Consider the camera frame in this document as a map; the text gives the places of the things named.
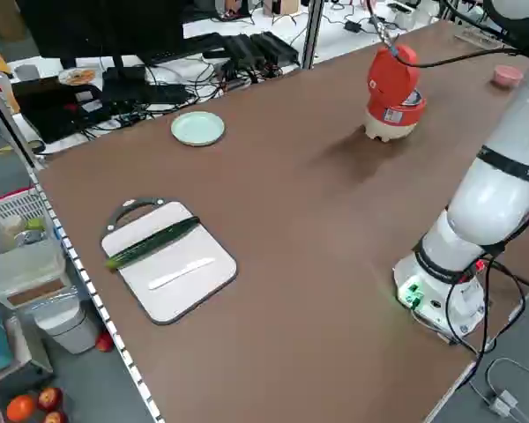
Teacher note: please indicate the orange rice cooker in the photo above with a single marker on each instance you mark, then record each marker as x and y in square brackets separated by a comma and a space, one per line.
[392, 88]

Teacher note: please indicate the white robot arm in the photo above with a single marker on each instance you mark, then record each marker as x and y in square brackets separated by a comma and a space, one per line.
[489, 207]

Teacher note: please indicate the white plastic knife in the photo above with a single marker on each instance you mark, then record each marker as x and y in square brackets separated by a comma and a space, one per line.
[181, 273]

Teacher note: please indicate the pale green plate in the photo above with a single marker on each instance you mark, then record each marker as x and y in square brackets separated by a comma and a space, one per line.
[197, 128]

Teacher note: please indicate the green cucumber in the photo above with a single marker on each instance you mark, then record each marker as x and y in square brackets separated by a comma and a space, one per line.
[158, 240]

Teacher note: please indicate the white cutting board black rim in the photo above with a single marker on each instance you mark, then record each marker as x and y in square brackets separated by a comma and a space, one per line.
[181, 286]

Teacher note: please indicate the black power supply box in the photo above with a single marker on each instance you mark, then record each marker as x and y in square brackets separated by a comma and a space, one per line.
[243, 48]
[274, 46]

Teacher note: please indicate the black keyboard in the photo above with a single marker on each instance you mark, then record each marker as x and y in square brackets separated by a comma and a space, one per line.
[176, 50]

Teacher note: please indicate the black desktop device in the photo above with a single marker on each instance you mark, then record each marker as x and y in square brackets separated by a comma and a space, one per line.
[123, 75]

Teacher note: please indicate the red apple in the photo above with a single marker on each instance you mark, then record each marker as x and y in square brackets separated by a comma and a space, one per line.
[49, 398]
[55, 417]
[104, 341]

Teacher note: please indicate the black power adapter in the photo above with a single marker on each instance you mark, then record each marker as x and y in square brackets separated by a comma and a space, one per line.
[354, 25]

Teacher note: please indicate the small cardboard box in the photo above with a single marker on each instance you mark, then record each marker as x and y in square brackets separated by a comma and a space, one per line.
[282, 5]

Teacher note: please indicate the white trash bin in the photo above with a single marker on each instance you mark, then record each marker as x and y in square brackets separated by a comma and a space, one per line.
[66, 326]

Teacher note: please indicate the black laptop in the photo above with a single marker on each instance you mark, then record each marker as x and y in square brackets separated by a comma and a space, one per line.
[57, 110]

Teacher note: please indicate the plate with food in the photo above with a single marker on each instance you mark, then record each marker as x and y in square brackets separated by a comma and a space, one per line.
[76, 76]

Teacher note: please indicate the white box appliance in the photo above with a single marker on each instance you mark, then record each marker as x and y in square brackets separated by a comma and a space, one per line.
[405, 15]

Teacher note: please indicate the clear plastic storage container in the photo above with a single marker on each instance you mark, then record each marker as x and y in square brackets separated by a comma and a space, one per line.
[26, 269]

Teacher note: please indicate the white plastic basket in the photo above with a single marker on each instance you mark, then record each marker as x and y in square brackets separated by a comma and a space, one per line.
[13, 211]

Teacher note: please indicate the black computer monitor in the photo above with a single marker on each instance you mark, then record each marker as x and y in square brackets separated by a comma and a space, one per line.
[92, 26]

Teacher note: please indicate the grey cup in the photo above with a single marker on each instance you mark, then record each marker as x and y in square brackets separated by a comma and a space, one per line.
[26, 72]

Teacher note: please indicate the pink bowl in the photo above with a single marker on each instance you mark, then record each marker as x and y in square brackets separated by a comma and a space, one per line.
[507, 77]

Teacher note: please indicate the grey metal crate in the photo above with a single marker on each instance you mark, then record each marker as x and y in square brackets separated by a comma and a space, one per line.
[22, 365]

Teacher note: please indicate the orange fruit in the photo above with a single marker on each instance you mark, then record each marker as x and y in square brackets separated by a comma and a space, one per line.
[20, 407]

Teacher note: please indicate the large cardboard box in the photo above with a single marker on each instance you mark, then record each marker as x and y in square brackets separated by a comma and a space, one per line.
[4, 17]

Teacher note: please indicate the aluminium frame post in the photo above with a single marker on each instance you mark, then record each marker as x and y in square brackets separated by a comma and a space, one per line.
[312, 35]
[13, 133]

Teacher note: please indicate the slotted table edge rail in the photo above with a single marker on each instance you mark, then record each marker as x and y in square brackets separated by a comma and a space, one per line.
[95, 295]

